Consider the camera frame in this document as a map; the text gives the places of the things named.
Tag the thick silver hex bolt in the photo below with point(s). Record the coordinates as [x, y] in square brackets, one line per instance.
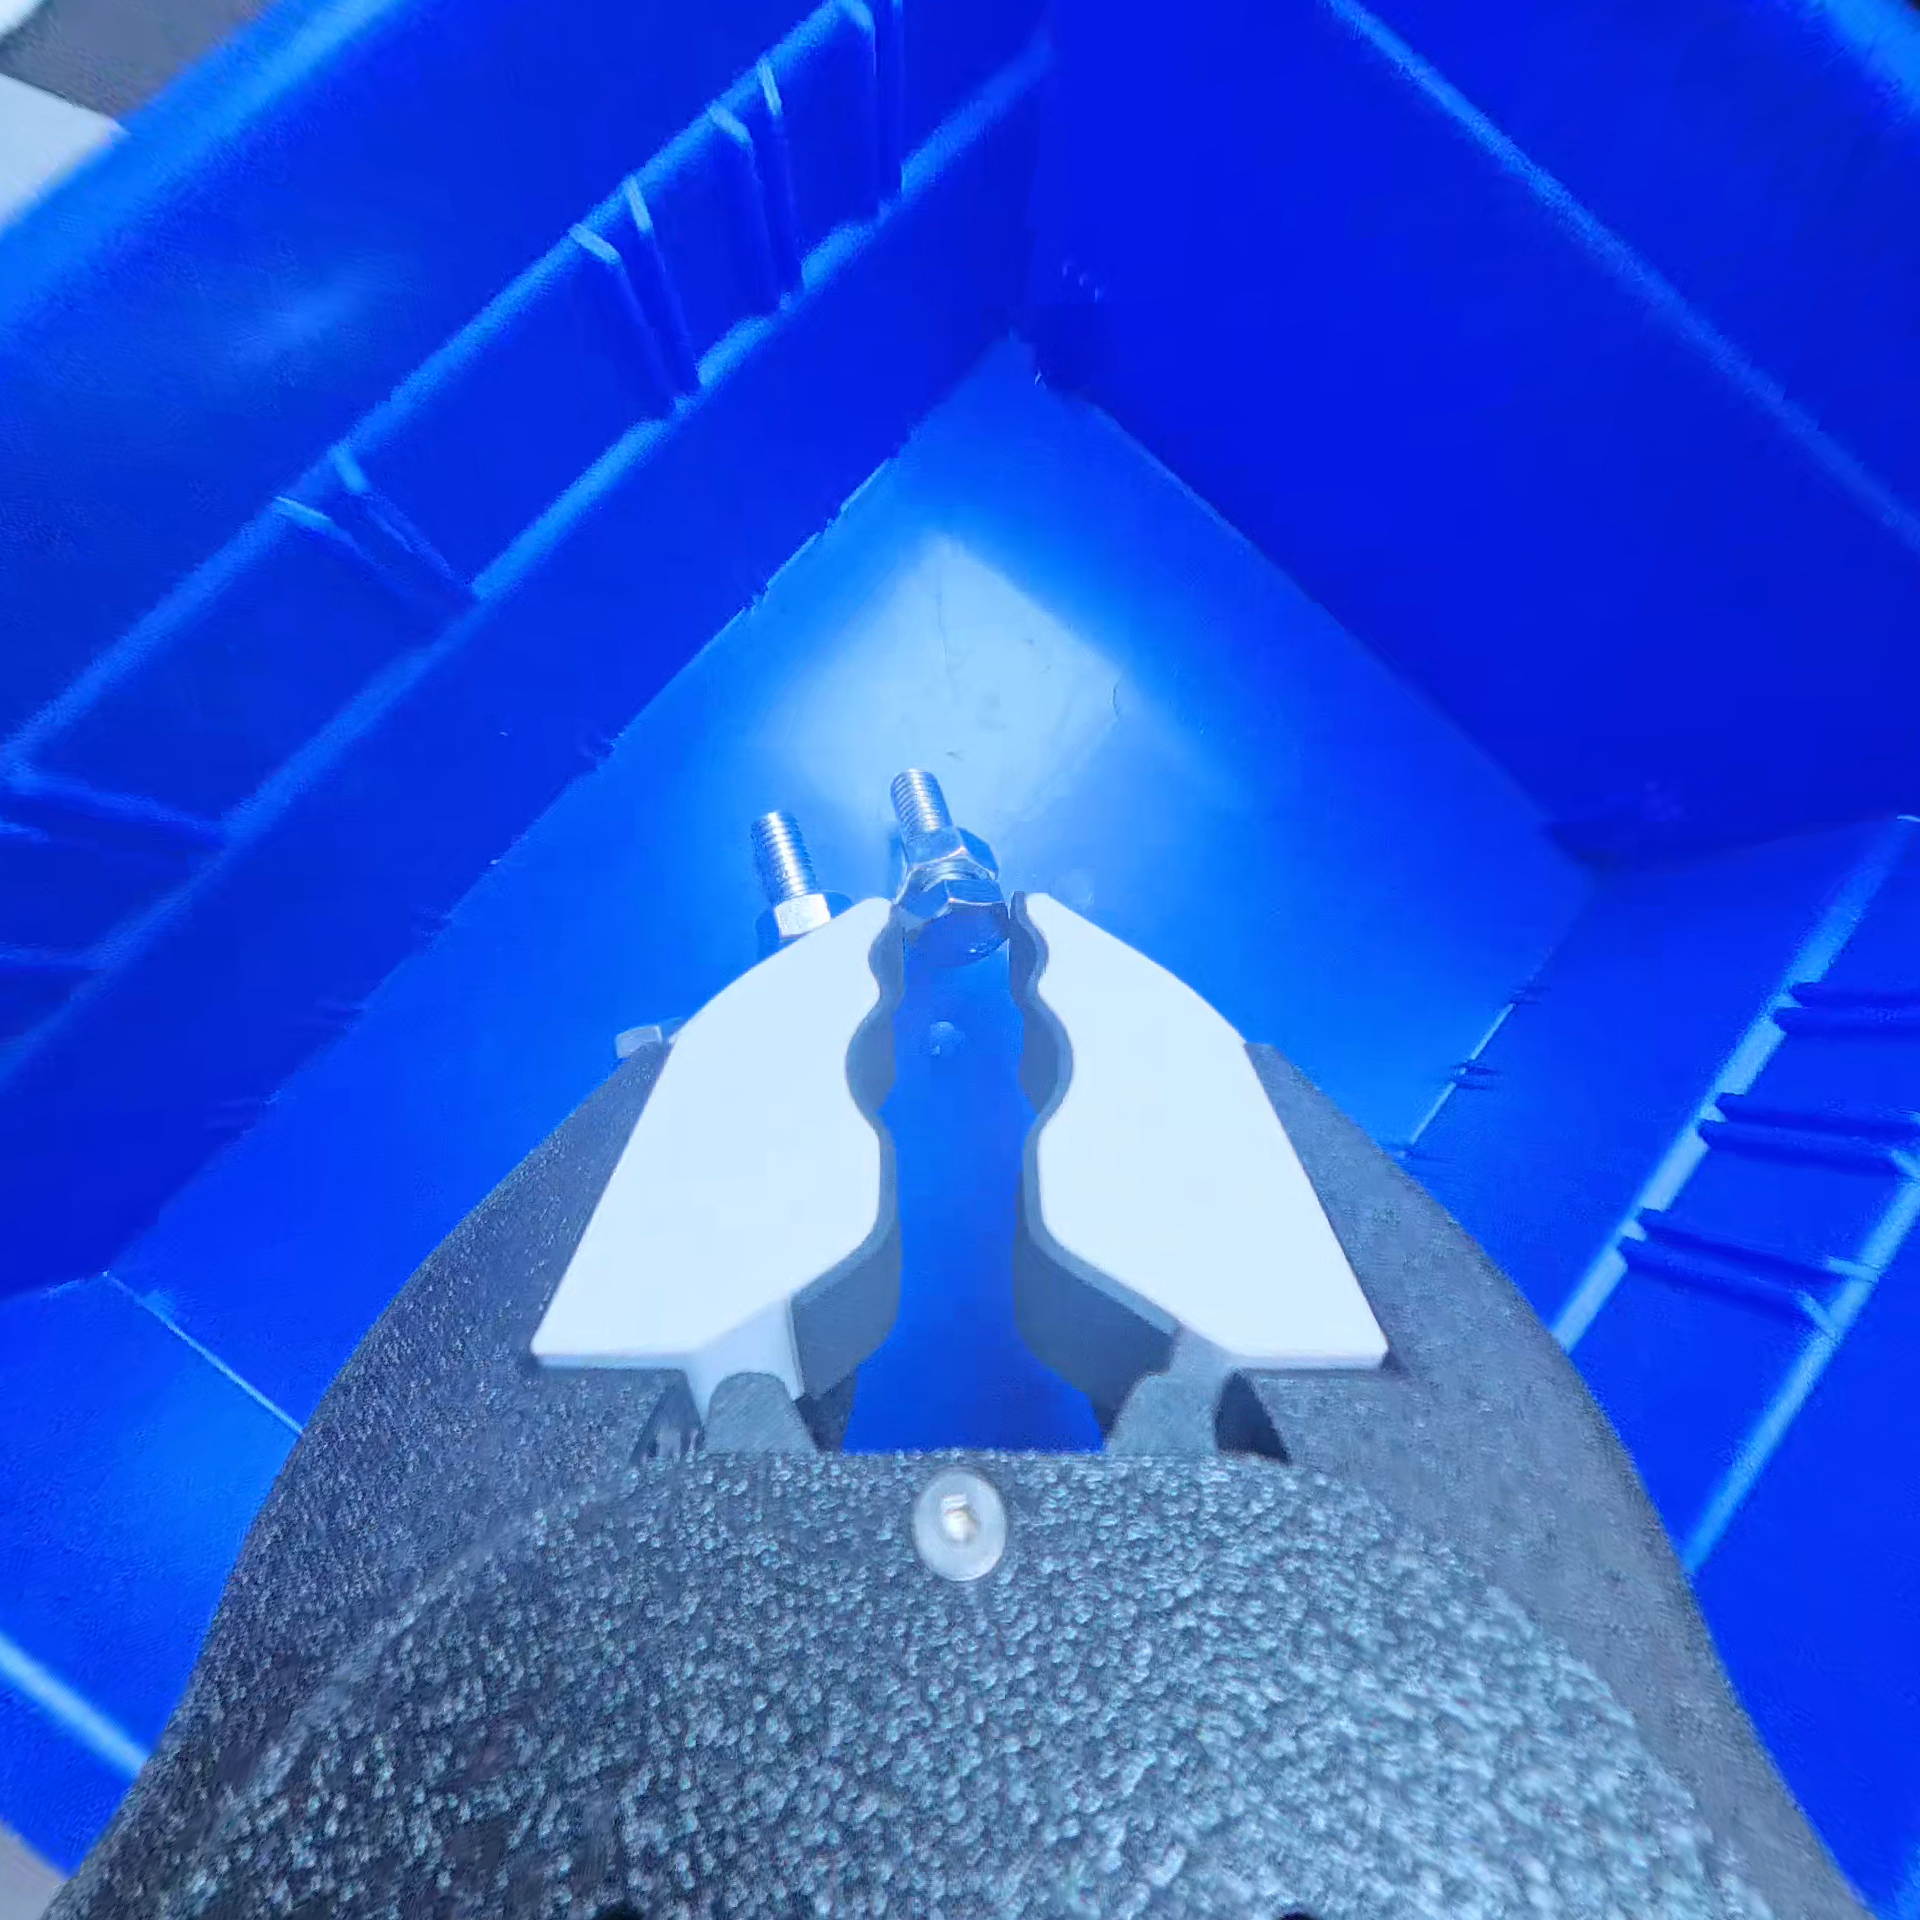
[919, 804]

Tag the silver hex nut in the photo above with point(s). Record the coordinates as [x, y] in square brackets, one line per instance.
[803, 912]
[949, 863]

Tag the long threaded silver bolt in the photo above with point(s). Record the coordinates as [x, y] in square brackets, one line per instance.
[783, 856]

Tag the blue plastic bin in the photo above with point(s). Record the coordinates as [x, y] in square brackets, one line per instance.
[1351, 451]

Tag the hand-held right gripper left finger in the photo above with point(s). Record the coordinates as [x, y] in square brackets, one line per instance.
[722, 1170]

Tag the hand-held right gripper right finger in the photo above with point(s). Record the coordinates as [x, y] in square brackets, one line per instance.
[1185, 1186]

